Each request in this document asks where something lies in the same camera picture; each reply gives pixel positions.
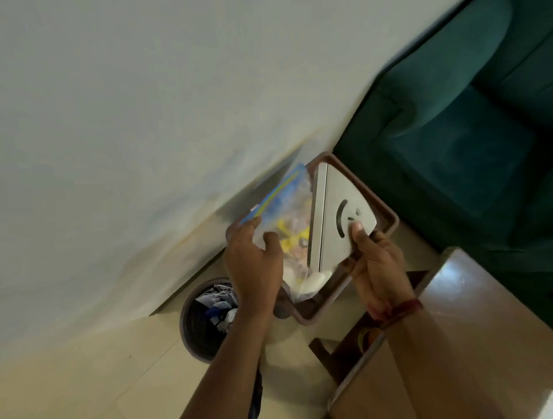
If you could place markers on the person's left hand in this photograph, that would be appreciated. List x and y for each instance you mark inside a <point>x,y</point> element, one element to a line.
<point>252,272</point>

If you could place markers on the crumpled paper trash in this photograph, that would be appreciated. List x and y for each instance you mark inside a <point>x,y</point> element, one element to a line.
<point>218,304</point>

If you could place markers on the person's right forearm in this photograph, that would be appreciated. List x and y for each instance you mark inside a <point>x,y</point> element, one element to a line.
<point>440,367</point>

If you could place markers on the person's right thumb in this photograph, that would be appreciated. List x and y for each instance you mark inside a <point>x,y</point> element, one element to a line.
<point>359,237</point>

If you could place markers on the grey swing bin lid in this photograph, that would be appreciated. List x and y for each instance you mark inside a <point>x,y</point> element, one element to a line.
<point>335,216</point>

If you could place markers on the person's left forearm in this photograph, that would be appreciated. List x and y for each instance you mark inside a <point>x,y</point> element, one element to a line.
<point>229,371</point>

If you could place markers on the person's left thumb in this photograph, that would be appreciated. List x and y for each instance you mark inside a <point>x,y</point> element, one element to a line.
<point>274,245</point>

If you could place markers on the green upholstered sofa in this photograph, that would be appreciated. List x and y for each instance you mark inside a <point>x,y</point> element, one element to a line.
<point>458,129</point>

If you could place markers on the brown wooden table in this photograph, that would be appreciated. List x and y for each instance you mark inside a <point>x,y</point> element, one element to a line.
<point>475,302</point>

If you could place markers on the brown square trash bin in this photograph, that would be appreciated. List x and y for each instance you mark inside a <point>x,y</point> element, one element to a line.
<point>384,218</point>

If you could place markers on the round dark waste basket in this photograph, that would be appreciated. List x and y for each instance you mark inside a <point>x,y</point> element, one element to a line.
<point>196,328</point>

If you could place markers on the clear plastic bag of trash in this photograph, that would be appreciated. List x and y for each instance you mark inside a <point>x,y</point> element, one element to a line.
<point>293,224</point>

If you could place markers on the person's right hand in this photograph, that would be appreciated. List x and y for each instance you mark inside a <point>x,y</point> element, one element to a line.
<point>380,276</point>

